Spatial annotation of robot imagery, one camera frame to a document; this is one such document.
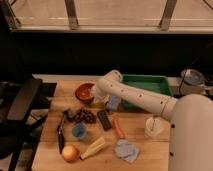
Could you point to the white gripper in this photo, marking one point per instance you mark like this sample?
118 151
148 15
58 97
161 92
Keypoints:
99 95

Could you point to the red bowl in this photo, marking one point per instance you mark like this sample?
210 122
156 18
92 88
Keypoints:
83 93

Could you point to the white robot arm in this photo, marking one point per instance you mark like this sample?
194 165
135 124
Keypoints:
190 117

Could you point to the green plastic tray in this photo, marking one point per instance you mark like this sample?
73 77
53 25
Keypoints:
154 83

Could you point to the light blue cup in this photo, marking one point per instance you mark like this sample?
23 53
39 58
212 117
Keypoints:
113 103

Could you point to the black remote control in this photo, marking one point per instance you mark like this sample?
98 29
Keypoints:
104 120

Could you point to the orange carrot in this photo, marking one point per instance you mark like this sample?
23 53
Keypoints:
119 132

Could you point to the bunch of dark grapes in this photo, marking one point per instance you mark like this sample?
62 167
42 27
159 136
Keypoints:
85 116

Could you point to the small blue bowl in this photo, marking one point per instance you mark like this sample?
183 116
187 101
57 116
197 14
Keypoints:
79 131

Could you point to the wooden board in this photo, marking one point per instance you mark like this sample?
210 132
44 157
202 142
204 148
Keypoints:
153 154

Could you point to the white cup with stick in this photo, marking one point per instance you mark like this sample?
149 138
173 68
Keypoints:
153 127

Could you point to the crumpled blue cloth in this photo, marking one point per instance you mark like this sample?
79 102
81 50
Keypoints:
126 151

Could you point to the red yellow apple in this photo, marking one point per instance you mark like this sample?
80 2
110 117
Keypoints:
70 153

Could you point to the black chair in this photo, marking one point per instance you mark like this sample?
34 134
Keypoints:
14 130

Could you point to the roll of grey tape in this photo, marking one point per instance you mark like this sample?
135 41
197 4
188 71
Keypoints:
192 82

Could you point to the black handled tool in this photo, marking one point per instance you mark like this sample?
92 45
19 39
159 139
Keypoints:
61 139

